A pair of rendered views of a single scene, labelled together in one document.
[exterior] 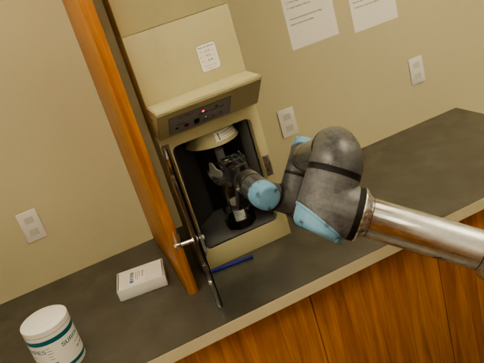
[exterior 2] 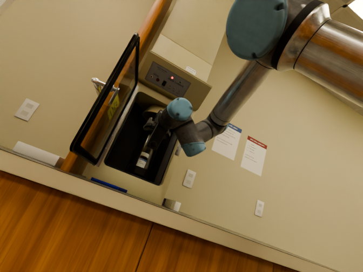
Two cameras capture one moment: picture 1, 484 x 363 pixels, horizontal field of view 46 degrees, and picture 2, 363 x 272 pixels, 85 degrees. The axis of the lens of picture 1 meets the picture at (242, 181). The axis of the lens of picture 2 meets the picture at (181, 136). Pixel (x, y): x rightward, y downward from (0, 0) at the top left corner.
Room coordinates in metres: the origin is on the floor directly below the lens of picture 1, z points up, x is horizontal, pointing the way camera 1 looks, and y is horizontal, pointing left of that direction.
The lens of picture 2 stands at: (0.82, -0.08, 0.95)
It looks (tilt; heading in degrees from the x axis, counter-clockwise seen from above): 19 degrees up; 359
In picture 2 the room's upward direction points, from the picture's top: 20 degrees clockwise
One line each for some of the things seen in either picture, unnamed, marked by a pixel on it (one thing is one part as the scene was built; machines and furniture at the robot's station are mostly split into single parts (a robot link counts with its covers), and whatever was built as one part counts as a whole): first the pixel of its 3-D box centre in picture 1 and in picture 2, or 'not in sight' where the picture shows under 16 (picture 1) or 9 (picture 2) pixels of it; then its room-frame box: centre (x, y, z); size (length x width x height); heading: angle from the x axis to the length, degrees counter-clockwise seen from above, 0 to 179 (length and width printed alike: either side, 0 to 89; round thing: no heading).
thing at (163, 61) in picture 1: (202, 137); (154, 119); (1.78, 0.08, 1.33); 0.32 x 0.25 x 0.77; 106
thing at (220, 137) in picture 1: (209, 131); (160, 116); (1.76, 0.05, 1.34); 0.18 x 0.18 x 0.05
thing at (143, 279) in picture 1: (142, 279); (43, 156); (1.66, 0.41, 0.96); 0.16 x 0.12 x 0.04; 95
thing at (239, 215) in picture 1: (231, 191); (147, 149); (1.71, 0.04, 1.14); 0.11 x 0.11 x 0.21
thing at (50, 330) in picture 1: (53, 340); not in sight; (1.37, 0.63, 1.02); 0.13 x 0.13 x 0.15
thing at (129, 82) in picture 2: (191, 226); (113, 106); (1.45, 0.17, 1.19); 0.30 x 0.01 x 0.40; 6
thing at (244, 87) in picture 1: (208, 107); (174, 82); (1.60, 0.03, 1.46); 0.32 x 0.12 x 0.10; 106
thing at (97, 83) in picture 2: (182, 238); (102, 89); (1.37, 0.19, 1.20); 0.10 x 0.05 x 0.03; 6
